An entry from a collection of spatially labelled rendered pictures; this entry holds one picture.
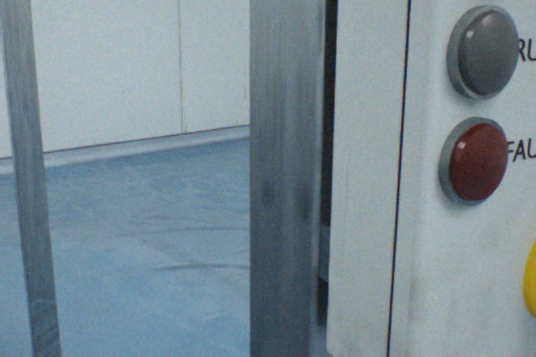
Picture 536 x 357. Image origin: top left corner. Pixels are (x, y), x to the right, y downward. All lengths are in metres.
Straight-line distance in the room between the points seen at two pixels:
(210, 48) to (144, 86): 0.66
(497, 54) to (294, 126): 0.09
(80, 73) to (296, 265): 3.96
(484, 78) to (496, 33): 0.01
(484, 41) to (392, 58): 0.03
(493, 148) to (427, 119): 0.03
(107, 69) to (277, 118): 4.02
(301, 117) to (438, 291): 0.09
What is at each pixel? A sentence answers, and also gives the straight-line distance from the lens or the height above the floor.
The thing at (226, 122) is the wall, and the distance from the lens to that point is 4.83.
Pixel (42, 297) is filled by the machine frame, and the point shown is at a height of 0.36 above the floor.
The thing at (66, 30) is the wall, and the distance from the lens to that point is 4.15.
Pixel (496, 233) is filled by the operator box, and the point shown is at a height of 0.91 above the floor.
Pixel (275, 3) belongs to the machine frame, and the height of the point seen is 0.99.
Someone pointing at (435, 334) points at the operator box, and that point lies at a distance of 0.22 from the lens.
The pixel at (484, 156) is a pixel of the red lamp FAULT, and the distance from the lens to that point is 0.20.
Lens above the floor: 0.98
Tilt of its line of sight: 13 degrees down
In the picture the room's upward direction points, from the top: straight up
